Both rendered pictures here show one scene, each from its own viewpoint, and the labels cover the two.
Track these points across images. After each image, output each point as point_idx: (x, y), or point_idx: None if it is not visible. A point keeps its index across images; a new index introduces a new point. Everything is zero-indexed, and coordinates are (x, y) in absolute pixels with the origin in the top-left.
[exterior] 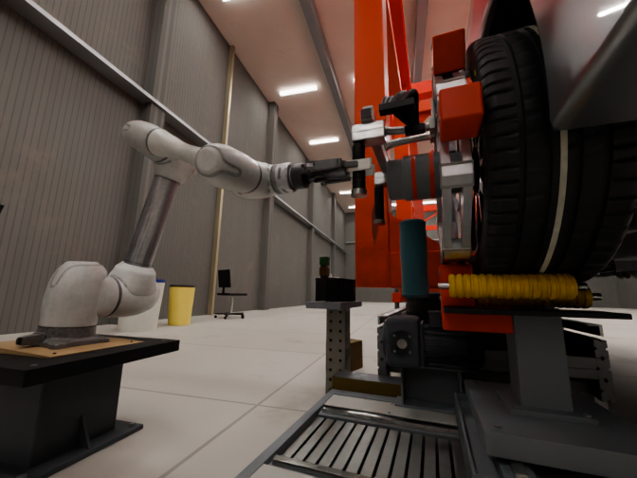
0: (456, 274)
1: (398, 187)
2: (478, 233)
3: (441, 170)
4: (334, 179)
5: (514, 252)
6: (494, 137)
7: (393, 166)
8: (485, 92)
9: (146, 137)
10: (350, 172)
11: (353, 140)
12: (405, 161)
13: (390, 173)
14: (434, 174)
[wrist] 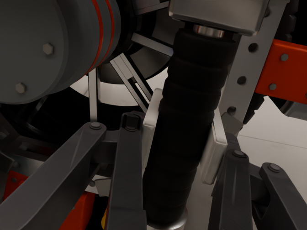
0: (90, 197)
1: (61, 84)
2: (45, 102)
3: (237, 132)
4: (62, 212)
5: None
6: (262, 96)
7: (75, 25)
8: (288, 41)
9: None
10: (148, 148)
11: (254, 35)
12: (92, 14)
13: (72, 51)
14: (108, 51)
